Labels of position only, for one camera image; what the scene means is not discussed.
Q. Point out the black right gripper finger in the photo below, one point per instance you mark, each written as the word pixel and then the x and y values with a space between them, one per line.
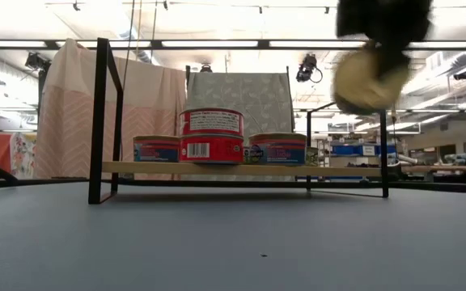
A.
pixel 395 60

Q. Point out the pull-tab can blue red label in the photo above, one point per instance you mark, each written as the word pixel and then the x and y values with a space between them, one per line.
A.
pixel 277 149

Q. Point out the small silver can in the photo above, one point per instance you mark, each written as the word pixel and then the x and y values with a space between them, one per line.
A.
pixel 212 121

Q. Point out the silver can red label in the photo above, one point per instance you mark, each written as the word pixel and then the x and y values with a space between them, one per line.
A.
pixel 212 149

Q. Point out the beige-lid can blue pink label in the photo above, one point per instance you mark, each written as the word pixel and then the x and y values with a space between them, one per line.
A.
pixel 156 149

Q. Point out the blue storage bin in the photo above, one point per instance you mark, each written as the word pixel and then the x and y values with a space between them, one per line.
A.
pixel 346 150
pixel 391 150

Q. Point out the LED light bar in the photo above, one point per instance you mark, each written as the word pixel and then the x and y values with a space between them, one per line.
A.
pixel 263 44

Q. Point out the green leaf-print cloth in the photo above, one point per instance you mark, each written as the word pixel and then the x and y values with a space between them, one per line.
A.
pixel 237 93

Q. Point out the small black dome device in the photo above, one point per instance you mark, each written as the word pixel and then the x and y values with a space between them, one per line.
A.
pixel 206 68

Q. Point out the pink chevron cloth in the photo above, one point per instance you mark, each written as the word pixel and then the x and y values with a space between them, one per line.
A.
pixel 71 113

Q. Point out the black pole-mounted device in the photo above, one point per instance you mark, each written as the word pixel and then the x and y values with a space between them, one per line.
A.
pixel 36 60

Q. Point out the white cloth pink flower print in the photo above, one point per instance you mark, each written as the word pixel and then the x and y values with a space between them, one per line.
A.
pixel 22 155

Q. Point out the black overhead camera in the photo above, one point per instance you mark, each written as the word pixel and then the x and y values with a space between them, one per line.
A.
pixel 307 66

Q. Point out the black aluminium table frame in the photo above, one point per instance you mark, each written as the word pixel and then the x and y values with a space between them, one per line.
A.
pixel 217 183

